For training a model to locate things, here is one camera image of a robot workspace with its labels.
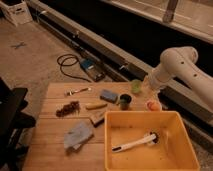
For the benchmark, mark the white storage box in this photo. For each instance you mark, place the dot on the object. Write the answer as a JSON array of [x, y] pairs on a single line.
[[17, 14]]

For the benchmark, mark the light green cup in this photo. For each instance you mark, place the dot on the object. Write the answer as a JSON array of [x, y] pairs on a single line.
[[135, 86]]

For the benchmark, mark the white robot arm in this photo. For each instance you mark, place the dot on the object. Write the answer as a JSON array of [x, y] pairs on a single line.
[[180, 62]]

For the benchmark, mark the white dish brush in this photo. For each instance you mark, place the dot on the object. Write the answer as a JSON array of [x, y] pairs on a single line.
[[151, 137]]

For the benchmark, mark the dark green cup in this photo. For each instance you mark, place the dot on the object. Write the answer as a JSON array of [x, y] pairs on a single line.
[[124, 101]]

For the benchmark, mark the blue power tool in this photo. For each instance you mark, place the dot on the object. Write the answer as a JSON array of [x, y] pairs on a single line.
[[92, 70]]

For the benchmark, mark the orange fruit bowl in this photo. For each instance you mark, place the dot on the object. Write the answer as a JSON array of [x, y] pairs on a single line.
[[153, 105]]

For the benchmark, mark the brown crumb pile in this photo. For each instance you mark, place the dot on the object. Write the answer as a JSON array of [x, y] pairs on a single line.
[[72, 107]]

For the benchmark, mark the yellow plastic bin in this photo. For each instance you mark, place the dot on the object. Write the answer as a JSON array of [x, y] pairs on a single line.
[[172, 151]]

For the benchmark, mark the blue sponge block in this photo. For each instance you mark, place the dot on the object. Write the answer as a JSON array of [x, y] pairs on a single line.
[[108, 96]]

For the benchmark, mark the grey-blue cloth towel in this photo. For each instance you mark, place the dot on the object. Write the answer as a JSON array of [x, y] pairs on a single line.
[[77, 135]]

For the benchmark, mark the black chair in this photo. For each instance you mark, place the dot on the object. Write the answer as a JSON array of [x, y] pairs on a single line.
[[12, 122]]

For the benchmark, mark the small wooden block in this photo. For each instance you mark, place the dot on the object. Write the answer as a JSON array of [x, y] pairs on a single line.
[[97, 119]]

